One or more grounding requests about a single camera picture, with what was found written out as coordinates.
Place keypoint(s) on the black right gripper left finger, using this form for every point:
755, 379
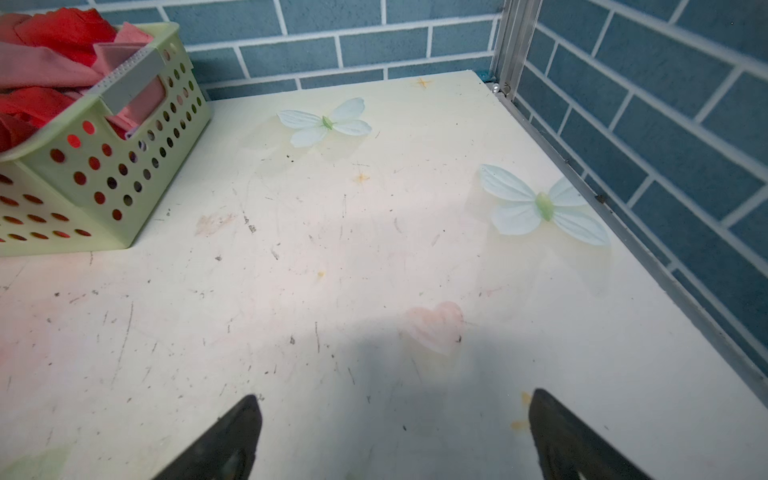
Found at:
227, 450

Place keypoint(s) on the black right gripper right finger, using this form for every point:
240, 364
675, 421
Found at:
568, 448

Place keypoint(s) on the light green perforated plastic basket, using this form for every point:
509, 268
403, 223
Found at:
90, 179

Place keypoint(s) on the pink t shirt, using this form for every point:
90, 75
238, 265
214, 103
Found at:
54, 69

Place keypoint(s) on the red t shirt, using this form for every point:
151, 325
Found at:
60, 36

